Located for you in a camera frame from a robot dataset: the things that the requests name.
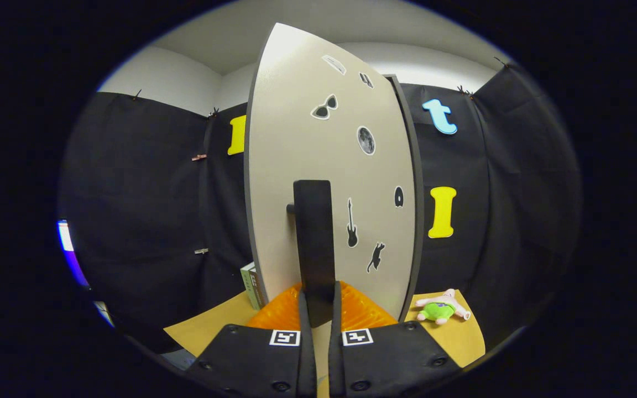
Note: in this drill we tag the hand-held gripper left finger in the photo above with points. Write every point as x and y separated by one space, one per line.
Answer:
308 365

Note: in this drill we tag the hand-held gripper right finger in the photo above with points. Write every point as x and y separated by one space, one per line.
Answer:
336 365

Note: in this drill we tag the beige cabinet door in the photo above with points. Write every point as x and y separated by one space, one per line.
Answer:
296 110

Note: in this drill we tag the brown book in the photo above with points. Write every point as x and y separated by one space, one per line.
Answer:
259 296

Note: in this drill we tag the green book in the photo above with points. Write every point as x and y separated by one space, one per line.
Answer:
248 284

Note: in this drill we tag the green plush toy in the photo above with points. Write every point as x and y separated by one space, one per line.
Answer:
437 312

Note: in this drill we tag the dark grey cabinet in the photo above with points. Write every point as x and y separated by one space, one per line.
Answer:
417 193

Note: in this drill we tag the black backdrop cloth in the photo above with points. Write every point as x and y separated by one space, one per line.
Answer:
141 193

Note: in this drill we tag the bright lit screen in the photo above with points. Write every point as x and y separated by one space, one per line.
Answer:
66 237

